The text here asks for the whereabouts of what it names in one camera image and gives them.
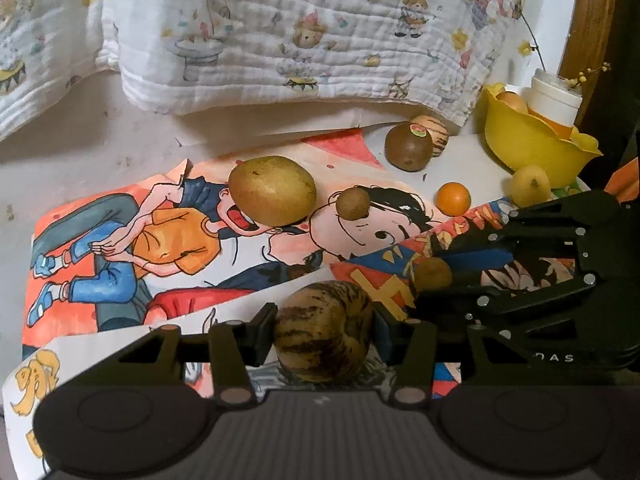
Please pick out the small orange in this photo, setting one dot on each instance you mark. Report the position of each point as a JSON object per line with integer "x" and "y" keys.
{"x": 452, "y": 198}

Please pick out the white plastic jar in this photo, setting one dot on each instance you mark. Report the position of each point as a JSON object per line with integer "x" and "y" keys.
{"x": 552, "y": 95}

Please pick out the yellow pear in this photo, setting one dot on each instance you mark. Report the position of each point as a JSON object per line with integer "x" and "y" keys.
{"x": 512, "y": 102}

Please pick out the wooden furniture edge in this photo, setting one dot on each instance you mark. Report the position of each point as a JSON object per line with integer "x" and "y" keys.
{"x": 592, "y": 10}

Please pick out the brown kiwi with sticker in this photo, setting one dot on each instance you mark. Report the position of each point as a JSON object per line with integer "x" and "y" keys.
{"x": 407, "y": 150}

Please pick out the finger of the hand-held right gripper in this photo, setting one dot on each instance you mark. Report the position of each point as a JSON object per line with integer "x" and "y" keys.
{"x": 450, "y": 302}
{"x": 477, "y": 260}

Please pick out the small brown kiwi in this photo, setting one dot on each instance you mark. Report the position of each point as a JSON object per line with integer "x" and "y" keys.
{"x": 353, "y": 203}
{"x": 433, "y": 272}

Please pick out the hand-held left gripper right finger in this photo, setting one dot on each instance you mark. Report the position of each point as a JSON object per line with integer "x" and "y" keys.
{"x": 389, "y": 332}

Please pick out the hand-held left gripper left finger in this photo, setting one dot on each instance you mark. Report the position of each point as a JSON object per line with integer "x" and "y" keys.
{"x": 262, "y": 335}

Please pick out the large green-brown pear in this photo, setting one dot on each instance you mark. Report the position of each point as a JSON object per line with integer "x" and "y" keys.
{"x": 272, "y": 190}

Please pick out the white printed blanket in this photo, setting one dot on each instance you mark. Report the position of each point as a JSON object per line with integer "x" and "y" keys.
{"x": 350, "y": 35}

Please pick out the yellow plastic bowl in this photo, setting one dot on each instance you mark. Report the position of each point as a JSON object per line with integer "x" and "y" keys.
{"x": 535, "y": 147}

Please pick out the large orange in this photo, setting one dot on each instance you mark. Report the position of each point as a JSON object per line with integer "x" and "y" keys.
{"x": 557, "y": 128}

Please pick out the pale striped pepino melon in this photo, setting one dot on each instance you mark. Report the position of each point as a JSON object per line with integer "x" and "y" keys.
{"x": 438, "y": 132}

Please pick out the yellow flower twig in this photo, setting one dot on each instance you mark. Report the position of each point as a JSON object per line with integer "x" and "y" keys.
{"x": 580, "y": 79}

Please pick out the dark striped pepino melon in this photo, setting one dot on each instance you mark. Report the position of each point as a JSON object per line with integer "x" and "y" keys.
{"x": 322, "y": 335}

